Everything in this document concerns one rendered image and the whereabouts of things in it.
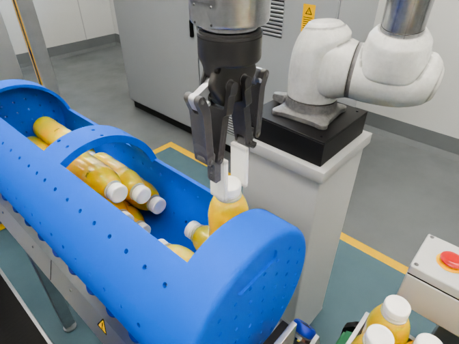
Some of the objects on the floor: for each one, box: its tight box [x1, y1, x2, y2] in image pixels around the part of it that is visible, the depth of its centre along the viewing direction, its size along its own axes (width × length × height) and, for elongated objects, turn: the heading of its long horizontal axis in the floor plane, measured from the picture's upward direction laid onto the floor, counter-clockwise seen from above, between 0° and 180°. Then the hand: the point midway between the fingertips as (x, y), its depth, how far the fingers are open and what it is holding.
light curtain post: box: [11, 0, 61, 98], centre depth 166 cm, size 6×6×170 cm
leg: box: [25, 251, 77, 332], centre depth 149 cm, size 6×6×63 cm
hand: (229, 171), depth 51 cm, fingers closed on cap, 4 cm apart
